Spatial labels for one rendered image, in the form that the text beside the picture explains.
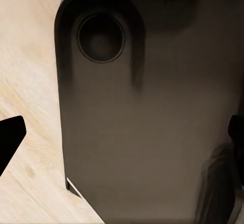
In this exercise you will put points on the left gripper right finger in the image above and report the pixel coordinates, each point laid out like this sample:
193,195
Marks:
236,131

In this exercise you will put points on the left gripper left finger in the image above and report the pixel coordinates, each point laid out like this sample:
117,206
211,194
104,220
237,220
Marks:
12,132

